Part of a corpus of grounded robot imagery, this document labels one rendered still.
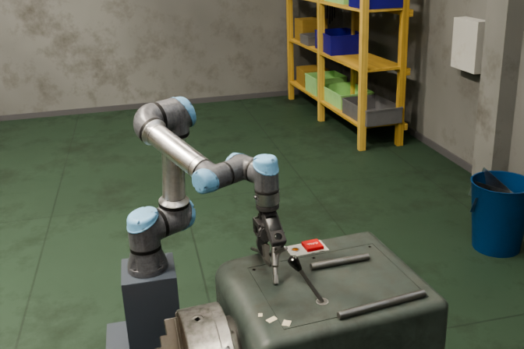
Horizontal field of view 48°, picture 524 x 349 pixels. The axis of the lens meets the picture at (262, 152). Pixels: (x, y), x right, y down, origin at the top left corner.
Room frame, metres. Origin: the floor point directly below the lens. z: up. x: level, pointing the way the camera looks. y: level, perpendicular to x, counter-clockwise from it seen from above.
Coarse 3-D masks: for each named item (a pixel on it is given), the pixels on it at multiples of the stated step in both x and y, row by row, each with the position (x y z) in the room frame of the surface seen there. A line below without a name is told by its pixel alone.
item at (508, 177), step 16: (480, 176) 4.16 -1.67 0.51; (496, 176) 4.18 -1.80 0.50; (512, 176) 4.13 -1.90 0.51; (480, 192) 3.88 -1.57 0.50; (496, 192) 3.78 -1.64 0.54; (512, 192) 3.94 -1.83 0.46; (480, 208) 3.88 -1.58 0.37; (496, 208) 3.79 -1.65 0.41; (512, 208) 3.76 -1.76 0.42; (480, 224) 3.88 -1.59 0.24; (496, 224) 3.80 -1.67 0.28; (512, 224) 3.78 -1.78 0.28; (480, 240) 3.88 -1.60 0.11; (496, 240) 3.80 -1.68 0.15; (512, 240) 3.79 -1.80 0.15; (496, 256) 3.81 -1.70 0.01; (512, 256) 3.81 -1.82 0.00
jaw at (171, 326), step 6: (174, 318) 1.49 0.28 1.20; (168, 324) 1.48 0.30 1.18; (174, 324) 1.48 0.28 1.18; (168, 330) 1.47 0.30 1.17; (174, 330) 1.47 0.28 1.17; (162, 336) 1.45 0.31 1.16; (168, 336) 1.46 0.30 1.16; (174, 336) 1.46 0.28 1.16; (180, 336) 1.46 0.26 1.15; (162, 342) 1.44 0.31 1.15; (168, 342) 1.45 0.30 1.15; (174, 342) 1.45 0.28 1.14; (180, 342) 1.45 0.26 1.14; (156, 348) 1.43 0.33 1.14; (162, 348) 1.43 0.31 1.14; (168, 348) 1.43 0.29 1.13; (174, 348) 1.44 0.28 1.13; (180, 348) 1.44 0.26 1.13
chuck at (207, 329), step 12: (180, 312) 1.46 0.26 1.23; (192, 312) 1.46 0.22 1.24; (204, 312) 1.45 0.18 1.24; (180, 324) 1.45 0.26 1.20; (192, 324) 1.41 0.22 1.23; (204, 324) 1.41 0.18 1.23; (192, 336) 1.37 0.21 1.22; (204, 336) 1.37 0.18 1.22; (216, 336) 1.38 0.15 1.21; (192, 348) 1.34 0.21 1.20; (204, 348) 1.34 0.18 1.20; (216, 348) 1.35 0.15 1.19
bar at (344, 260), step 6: (342, 258) 1.67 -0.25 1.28; (348, 258) 1.67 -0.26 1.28; (354, 258) 1.67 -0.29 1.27; (360, 258) 1.68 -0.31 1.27; (366, 258) 1.68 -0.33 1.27; (312, 264) 1.64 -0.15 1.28; (318, 264) 1.64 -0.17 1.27; (324, 264) 1.64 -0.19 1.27; (330, 264) 1.65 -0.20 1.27; (336, 264) 1.65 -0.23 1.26
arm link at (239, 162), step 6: (234, 156) 1.74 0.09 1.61; (240, 156) 1.73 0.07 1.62; (246, 156) 1.73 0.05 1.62; (228, 162) 1.68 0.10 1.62; (234, 162) 1.68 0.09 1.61; (240, 162) 1.69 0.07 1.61; (246, 162) 1.69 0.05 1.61; (234, 168) 1.66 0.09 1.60; (240, 168) 1.68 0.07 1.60; (246, 168) 1.67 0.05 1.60; (234, 174) 1.65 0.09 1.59; (240, 174) 1.67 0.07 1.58; (246, 174) 1.67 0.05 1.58; (234, 180) 1.66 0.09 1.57; (240, 180) 1.68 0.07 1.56; (246, 180) 1.68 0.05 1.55
